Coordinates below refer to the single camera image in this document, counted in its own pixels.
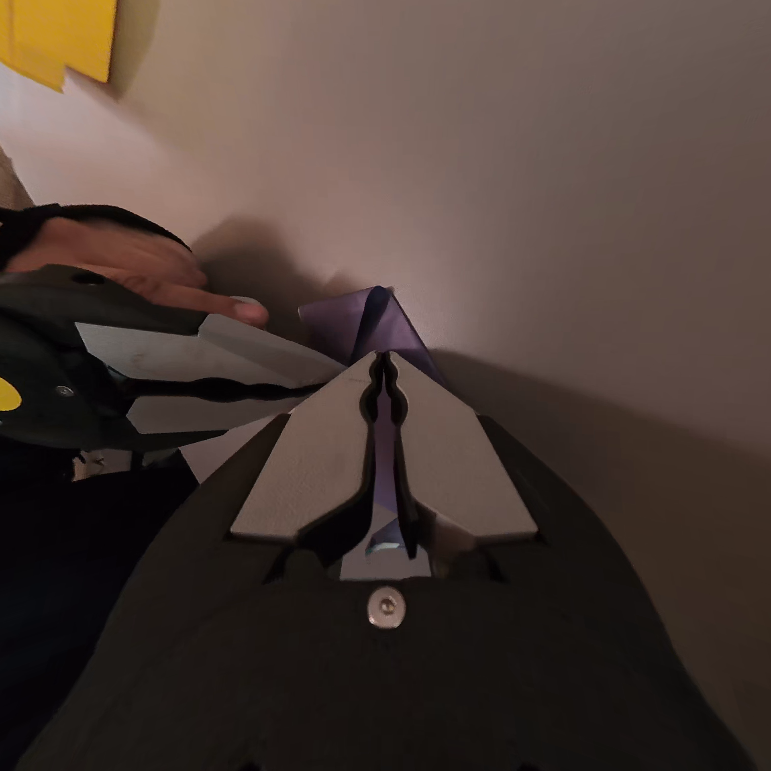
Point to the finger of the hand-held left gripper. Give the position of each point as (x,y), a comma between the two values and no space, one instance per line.
(199,358)
(193,415)

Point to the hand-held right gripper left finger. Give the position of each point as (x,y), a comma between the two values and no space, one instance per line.
(313,470)

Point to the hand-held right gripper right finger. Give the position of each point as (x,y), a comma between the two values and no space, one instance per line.
(458,476)

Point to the purple paper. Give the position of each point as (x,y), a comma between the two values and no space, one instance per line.
(385,328)

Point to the person's left hand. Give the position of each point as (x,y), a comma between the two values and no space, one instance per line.
(138,259)

